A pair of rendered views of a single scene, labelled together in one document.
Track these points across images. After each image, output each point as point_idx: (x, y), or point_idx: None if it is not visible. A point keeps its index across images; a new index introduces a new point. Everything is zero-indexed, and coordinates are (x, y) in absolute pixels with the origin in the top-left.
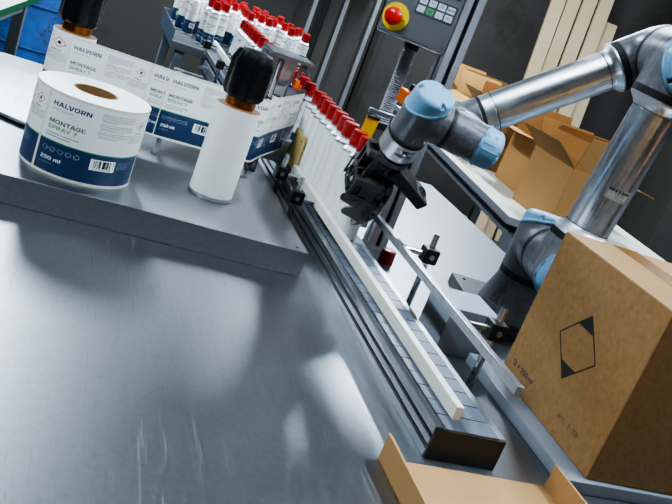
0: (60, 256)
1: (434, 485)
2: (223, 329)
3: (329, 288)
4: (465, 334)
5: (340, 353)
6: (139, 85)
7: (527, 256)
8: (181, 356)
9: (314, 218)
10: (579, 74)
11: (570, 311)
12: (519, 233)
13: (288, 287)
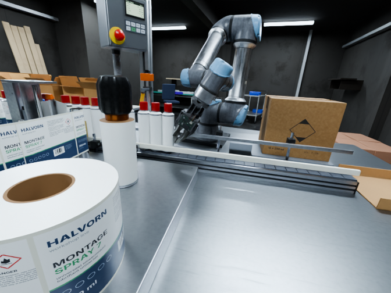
0: None
1: (378, 198)
2: (295, 231)
3: (205, 172)
4: (304, 149)
5: (278, 189)
6: None
7: (223, 115)
8: (363, 267)
9: (146, 152)
10: (218, 42)
11: (291, 121)
12: (208, 110)
13: (213, 186)
